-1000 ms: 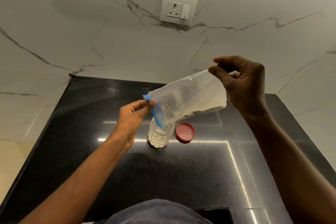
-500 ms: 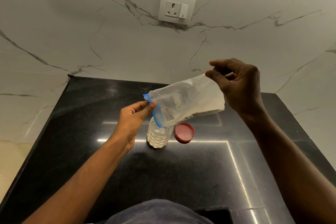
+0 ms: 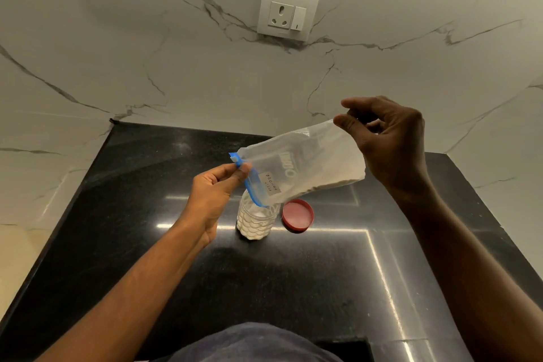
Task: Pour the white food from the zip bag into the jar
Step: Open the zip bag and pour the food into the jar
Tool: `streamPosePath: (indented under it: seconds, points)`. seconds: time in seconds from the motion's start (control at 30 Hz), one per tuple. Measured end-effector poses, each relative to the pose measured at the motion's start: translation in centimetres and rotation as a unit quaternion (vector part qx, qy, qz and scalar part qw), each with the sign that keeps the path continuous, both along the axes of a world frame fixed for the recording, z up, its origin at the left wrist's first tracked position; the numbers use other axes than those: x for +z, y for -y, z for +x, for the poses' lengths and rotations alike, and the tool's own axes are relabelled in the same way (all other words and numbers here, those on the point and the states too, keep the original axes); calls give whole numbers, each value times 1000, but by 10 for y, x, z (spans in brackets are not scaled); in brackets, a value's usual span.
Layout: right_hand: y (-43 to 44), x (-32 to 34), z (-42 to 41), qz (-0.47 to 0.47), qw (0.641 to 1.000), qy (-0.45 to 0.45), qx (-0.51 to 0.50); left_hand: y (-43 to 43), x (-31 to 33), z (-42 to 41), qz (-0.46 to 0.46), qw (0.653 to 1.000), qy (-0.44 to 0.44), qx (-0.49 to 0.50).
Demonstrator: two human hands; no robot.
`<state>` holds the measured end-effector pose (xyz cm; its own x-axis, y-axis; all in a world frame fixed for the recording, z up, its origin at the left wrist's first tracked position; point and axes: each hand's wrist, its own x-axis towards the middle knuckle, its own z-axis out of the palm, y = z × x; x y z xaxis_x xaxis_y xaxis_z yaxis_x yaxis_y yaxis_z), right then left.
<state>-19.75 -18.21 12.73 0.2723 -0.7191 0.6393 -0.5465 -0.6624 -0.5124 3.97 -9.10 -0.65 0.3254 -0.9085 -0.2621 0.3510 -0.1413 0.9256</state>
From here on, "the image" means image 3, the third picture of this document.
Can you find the clear textured plastic jar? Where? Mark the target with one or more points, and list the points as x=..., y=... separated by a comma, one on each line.
x=256, y=221

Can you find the person's left forearm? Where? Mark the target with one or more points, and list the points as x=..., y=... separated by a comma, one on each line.
x=123, y=294

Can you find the person's dark grey shirt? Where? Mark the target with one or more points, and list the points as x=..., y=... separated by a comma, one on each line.
x=254, y=344

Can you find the person's right forearm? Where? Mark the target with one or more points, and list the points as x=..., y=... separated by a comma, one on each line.
x=471, y=277

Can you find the white wall socket with switch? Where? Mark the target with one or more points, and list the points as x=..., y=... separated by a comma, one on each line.
x=287, y=14

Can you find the person's right hand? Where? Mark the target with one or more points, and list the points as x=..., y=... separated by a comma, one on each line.
x=394, y=149

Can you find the person's left thumb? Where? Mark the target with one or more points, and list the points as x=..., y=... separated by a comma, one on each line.
x=238, y=177

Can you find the red jar lid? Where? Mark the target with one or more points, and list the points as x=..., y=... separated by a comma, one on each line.
x=297, y=215

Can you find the clear zip bag with powder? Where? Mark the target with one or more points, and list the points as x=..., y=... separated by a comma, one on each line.
x=303, y=162

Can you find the person's right thumb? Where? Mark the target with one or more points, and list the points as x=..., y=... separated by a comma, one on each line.
x=350, y=126

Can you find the person's left hand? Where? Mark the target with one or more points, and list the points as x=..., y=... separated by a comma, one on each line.
x=208, y=200

